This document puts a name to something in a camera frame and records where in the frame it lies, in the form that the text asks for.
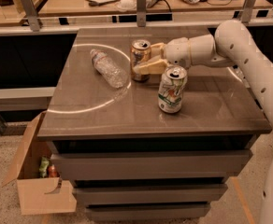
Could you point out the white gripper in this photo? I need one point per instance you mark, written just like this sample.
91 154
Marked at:
176 52

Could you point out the orange soda can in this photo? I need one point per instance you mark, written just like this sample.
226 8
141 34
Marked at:
140 53

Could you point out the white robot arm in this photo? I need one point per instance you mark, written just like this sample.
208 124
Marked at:
230 44

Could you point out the white green 7up can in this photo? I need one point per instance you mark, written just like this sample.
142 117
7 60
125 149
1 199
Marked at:
170 93

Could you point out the clear plastic water bottle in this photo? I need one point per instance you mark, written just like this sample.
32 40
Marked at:
113 74

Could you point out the red can in box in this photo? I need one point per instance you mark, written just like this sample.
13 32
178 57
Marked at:
52 172

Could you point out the grey drawer cabinet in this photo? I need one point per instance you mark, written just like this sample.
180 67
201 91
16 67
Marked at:
126 159

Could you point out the green snack bag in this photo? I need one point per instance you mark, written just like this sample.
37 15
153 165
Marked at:
44 164

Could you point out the open cardboard box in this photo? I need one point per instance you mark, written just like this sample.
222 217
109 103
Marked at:
37 195

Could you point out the metal bracket middle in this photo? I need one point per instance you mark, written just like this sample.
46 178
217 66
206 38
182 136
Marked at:
141 13

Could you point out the metal bracket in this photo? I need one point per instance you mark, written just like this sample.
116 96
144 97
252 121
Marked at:
141 13
31 15
245 15

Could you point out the metal bracket right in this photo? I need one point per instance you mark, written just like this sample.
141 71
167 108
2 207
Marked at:
245 15

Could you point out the metal bracket left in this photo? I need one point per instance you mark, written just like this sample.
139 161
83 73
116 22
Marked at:
31 15

